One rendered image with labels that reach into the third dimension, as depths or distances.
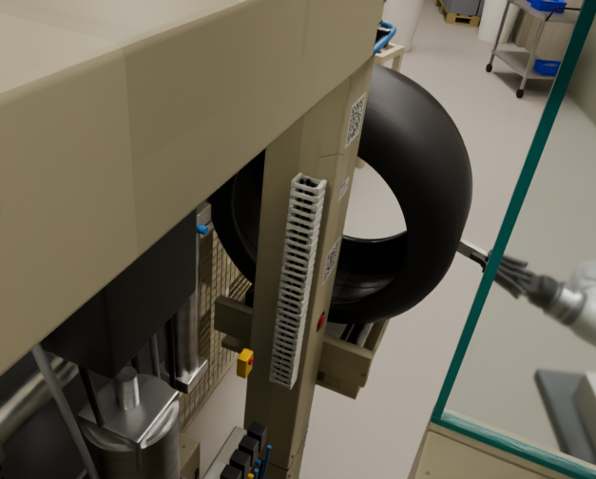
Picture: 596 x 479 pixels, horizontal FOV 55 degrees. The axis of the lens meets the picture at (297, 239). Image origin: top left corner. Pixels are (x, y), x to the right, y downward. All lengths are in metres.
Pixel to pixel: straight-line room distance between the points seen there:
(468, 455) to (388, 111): 0.65
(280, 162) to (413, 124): 0.31
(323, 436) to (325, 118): 1.64
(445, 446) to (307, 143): 0.49
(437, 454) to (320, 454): 1.54
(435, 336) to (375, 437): 0.69
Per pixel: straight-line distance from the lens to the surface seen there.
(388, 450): 2.38
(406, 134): 1.14
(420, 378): 2.65
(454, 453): 0.80
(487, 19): 8.08
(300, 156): 0.96
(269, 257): 1.08
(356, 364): 1.35
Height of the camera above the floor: 1.88
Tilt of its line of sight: 35 degrees down
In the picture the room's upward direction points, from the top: 7 degrees clockwise
